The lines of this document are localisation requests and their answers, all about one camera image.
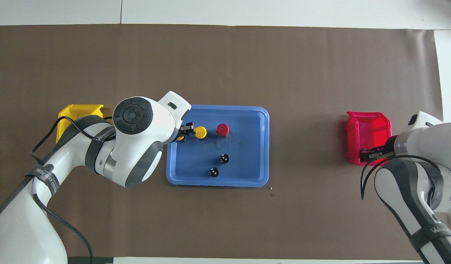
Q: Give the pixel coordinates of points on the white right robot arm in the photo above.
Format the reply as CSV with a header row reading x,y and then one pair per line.
x,y
430,154

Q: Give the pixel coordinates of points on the yellow plastic bin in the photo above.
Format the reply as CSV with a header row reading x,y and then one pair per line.
x,y
73,110

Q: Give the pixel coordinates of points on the black button base upper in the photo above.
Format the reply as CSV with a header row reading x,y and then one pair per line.
x,y
224,158

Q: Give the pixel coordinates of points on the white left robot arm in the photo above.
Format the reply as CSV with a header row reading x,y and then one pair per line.
x,y
137,139

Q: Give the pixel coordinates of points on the brown paper table mat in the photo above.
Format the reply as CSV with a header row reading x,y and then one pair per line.
x,y
284,66

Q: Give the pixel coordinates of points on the black button base lower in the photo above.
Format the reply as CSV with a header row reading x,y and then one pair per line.
x,y
214,172

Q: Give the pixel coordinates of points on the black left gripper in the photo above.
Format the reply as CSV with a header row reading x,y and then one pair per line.
x,y
182,132

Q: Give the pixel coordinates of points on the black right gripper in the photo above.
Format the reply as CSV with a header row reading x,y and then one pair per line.
x,y
384,149

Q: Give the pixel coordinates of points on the blue plastic tray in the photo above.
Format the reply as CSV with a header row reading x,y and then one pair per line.
x,y
240,154

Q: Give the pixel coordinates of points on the red plastic bin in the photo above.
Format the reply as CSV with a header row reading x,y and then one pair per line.
x,y
368,132

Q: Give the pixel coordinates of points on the red push button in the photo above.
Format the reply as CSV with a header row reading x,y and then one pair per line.
x,y
222,129

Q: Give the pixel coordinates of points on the black button base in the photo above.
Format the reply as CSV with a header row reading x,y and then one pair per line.
x,y
224,158
214,172

